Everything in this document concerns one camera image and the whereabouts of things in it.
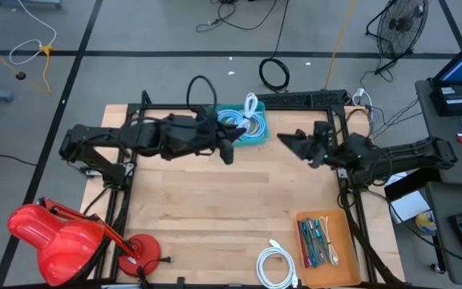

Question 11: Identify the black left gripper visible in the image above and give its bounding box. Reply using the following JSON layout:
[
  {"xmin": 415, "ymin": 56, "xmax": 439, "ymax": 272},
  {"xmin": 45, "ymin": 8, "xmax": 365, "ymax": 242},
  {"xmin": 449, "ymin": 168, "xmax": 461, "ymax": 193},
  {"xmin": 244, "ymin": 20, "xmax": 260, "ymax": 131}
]
[{"xmin": 160, "ymin": 114, "xmax": 248, "ymax": 166}]

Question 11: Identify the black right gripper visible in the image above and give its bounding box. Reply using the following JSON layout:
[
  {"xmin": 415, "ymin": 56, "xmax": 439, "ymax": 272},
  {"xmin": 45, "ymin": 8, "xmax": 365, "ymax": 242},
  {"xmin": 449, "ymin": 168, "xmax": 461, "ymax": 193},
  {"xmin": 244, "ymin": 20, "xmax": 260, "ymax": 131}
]
[{"xmin": 277, "ymin": 128, "xmax": 351, "ymax": 170}]

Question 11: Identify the green translucent plastic bin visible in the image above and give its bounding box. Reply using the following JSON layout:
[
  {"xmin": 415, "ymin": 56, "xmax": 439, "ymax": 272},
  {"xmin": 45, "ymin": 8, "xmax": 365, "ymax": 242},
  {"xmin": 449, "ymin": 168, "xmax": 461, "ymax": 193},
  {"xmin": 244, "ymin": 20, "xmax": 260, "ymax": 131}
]
[{"xmin": 213, "ymin": 100, "xmax": 273, "ymax": 149}]

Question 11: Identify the white cable with black tie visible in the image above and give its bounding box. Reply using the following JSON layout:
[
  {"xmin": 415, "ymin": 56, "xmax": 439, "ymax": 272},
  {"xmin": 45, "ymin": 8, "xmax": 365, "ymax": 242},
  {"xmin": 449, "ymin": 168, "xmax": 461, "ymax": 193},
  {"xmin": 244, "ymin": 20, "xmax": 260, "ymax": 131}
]
[{"xmin": 241, "ymin": 92, "xmax": 259, "ymax": 131}]

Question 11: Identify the red tool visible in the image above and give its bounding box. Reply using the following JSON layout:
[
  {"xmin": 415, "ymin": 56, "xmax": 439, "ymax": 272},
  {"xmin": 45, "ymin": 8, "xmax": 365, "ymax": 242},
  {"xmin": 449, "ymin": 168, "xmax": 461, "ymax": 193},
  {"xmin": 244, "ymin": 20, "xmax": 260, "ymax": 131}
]
[{"xmin": 297, "ymin": 219, "xmax": 311, "ymax": 269}]

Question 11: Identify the white HDMI cable coil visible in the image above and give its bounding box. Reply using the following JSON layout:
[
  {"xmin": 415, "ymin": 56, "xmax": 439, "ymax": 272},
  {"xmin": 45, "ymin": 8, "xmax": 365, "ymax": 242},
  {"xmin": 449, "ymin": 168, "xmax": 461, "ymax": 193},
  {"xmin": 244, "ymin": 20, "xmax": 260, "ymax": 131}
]
[{"xmin": 255, "ymin": 238, "xmax": 300, "ymax": 289}]

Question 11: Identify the white power adapter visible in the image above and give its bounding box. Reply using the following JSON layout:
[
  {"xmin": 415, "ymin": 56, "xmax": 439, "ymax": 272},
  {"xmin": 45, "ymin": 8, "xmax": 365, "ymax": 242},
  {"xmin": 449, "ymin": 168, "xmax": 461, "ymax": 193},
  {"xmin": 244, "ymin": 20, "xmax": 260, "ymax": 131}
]
[{"xmin": 351, "ymin": 87, "xmax": 375, "ymax": 124}]

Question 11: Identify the small white paper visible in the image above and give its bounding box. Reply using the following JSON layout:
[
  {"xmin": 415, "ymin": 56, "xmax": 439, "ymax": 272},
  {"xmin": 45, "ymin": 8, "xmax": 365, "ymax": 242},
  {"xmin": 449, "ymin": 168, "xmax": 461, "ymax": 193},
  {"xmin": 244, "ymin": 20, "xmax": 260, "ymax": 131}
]
[{"xmin": 382, "ymin": 170, "xmax": 409, "ymax": 187}]

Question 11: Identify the white paper sheet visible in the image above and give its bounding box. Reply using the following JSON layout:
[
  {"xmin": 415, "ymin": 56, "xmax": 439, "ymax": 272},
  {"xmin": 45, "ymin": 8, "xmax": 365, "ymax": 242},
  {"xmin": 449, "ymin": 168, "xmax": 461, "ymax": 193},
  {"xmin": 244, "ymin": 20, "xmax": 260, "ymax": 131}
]
[{"xmin": 390, "ymin": 189, "xmax": 432, "ymax": 225}]

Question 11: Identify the orange translucent plastic bin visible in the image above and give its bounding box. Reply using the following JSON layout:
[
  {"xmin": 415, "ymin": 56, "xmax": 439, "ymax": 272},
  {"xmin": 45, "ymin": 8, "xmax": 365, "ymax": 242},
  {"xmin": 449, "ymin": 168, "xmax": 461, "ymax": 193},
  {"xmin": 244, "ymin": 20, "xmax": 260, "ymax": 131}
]
[{"xmin": 297, "ymin": 206, "xmax": 364, "ymax": 287}]

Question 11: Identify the round printed disc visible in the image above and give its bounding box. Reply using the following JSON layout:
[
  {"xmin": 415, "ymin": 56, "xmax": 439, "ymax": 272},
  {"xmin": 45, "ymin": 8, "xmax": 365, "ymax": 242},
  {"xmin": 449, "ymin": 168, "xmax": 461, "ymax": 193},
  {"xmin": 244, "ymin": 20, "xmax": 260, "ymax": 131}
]
[{"xmin": 415, "ymin": 210, "xmax": 438, "ymax": 234}]

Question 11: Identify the grey desk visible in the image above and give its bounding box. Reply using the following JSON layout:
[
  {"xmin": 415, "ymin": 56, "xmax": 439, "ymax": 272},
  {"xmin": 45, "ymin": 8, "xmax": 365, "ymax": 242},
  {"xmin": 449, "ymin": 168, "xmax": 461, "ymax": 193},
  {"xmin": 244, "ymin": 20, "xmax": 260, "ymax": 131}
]
[{"xmin": 414, "ymin": 79, "xmax": 462, "ymax": 186}]

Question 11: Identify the black floor fan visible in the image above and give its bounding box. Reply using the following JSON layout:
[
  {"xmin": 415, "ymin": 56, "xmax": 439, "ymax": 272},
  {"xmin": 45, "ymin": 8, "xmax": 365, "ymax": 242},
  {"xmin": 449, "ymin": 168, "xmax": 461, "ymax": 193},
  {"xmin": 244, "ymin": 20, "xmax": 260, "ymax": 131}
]
[{"xmin": 365, "ymin": 0, "xmax": 430, "ymax": 76}]

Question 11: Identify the small black computer box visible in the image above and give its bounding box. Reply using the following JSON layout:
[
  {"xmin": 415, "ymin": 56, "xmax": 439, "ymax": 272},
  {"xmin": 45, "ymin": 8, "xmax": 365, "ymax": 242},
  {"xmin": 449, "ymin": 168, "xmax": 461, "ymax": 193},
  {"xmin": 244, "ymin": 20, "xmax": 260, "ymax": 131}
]
[{"xmin": 429, "ymin": 84, "xmax": 462, "ymax": 118}]

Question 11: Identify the dark desk with keyboard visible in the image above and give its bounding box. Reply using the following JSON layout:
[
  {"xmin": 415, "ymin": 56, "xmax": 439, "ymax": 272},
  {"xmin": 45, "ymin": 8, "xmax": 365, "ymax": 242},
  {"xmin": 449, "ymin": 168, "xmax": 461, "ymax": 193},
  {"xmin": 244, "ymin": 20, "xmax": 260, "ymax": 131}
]
[{"xmin": 424, "ymin": 180, "xmax": 462, "ymax": 287}]

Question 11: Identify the red desk lamp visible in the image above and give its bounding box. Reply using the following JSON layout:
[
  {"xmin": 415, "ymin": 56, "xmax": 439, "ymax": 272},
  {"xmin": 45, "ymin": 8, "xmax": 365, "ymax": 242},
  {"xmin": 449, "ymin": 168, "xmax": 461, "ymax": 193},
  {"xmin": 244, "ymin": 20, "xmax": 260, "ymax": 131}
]
[{"xmin": 6, "ymin": 196, "xmax": 163, "ymax": 287}]

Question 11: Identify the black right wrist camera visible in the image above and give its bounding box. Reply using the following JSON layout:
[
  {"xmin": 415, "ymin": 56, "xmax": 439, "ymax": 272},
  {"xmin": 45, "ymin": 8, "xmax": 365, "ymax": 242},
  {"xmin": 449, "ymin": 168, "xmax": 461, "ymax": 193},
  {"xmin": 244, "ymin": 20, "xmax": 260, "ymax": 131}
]
[{"xmin": 313, "ymin": 120, "xmax": 335, "ymax": 140}]

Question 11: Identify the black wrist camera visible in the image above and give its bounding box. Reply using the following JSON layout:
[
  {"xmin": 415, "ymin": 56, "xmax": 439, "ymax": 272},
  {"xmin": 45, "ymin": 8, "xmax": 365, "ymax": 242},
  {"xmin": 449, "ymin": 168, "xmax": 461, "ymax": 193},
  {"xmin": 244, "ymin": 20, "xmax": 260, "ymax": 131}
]
[
  {"xmin": 197, "ymin": 105, "xmax": 221, "ymax": 130},
  {"xmin": 313, "ymin": 120, "xmax": 335, "ymax": 140}
]

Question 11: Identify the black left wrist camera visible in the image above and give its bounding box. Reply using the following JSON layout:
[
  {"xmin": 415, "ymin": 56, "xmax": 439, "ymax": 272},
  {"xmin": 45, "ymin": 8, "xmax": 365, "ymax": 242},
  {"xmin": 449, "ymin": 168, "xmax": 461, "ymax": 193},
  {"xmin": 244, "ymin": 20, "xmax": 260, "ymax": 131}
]
[{"xmin": 197, "ymin": 105, "xmax": 221, "ymax": 130}]

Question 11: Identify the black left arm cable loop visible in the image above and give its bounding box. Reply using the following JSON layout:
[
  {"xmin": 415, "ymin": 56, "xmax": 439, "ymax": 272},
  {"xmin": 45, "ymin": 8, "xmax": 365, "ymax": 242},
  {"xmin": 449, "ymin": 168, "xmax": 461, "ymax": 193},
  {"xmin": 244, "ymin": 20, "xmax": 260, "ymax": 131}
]
[{"xmin": 185, "ymin": 75, "xmax": 219, "ymax": 114}]

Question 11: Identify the black metal table frame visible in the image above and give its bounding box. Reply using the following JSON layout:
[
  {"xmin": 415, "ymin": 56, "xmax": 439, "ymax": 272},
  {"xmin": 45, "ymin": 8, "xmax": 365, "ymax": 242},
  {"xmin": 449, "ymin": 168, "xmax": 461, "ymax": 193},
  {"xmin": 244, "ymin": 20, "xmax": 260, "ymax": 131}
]
[{"xmin": 92, "ymin": 89, "xmax": 407, "ymax": 289}]

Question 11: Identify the black coiled hanging cable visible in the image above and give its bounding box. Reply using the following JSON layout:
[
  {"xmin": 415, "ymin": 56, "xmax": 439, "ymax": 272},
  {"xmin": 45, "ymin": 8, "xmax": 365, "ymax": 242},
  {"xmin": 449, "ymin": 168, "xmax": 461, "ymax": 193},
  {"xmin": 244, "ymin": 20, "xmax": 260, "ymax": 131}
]
[{"xmin": 257, "ymin": 0, "xmax": 291, "ymax": 93}]

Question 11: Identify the yellow hanging cable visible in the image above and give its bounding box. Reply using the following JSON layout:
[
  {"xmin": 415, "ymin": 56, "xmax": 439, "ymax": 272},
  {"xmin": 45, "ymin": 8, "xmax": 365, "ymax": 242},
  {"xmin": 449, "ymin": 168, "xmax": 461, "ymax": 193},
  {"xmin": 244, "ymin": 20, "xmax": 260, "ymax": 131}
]
[{"xmin": 324, "ymin": 0, "xmax": 359, "ymax": 91}]

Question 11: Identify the black lamp cord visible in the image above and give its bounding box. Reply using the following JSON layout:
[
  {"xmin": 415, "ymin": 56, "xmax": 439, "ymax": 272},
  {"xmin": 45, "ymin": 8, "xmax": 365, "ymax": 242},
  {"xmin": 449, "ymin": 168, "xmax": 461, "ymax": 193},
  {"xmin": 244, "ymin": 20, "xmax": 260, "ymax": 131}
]
[{"xmin": 136, "ymin": 254, "xmax": 175, "ymax": 289}]

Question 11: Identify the yellow floor cord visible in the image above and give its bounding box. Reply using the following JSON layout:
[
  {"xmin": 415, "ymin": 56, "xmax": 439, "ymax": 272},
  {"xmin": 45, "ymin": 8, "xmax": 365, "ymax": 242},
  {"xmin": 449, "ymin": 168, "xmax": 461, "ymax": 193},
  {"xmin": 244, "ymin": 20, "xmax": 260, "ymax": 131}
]
[{"xmin": 0, "ymin": 34, "xmax": 54, "ymax": 93}]

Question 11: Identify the white floor cable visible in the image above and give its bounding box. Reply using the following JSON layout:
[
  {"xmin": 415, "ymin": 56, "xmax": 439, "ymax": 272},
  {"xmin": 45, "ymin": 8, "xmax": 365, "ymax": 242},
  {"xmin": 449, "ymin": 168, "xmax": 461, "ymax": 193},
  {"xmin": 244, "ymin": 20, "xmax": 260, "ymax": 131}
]
[{"xmin": 8, "ymin": 0, "xmax": 58, "ymax": 66}]

